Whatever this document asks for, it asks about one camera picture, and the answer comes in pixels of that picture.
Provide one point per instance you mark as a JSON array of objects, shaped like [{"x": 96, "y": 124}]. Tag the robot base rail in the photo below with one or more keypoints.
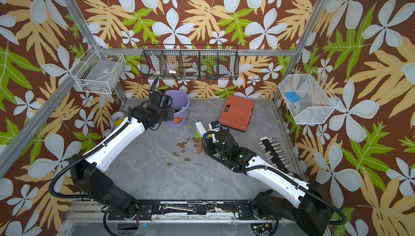
[{"x": 163, "y": 211}]

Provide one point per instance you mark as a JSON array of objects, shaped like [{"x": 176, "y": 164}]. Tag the white wire basket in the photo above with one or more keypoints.
[
  {"x": 98, "y": 70},
  {"x": 317, "y": 102}
]

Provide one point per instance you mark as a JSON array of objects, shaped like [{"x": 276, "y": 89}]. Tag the blue item in basket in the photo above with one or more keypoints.
[{"x": 293, "y": 97}]

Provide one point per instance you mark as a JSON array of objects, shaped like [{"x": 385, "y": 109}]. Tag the white brush blue handle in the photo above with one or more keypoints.
[{"x": 200, "y": 130}]

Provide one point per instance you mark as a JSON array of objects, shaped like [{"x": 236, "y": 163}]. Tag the white wire basket left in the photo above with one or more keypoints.
[{"x": 98, "y": 70}]

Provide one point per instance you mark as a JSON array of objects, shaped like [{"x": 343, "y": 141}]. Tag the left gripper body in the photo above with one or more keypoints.
[{"x": 167, "y": 115}]

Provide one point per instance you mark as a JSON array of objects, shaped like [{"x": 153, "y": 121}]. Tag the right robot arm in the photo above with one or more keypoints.
[{"x": 305, "y": 204}]

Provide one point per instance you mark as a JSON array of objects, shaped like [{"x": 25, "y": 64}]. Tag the red plastic tool case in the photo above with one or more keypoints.
[{"x": 237, "y": 113}]

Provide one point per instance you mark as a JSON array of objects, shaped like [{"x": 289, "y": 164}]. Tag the purple plastic bucket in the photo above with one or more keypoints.
[{"x": 180, "y": 104}]

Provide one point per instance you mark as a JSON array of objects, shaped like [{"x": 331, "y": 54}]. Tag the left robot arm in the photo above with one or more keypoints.
[{"x": 88, "y": 171}]

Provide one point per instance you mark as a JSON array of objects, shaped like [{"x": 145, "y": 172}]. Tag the yellow tape roll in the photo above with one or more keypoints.
[{"x": 118, "y": 117}]

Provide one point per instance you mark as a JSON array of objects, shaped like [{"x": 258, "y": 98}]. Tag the black wire basket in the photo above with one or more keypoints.
[{"x": 192, "y": 62}]

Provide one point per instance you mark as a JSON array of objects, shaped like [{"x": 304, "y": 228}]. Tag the white wire basket right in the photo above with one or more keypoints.
[{"x": 317, "y": 102}]

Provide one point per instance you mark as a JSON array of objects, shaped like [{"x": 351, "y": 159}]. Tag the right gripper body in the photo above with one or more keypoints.
[{"x": 215, "y": 148}]

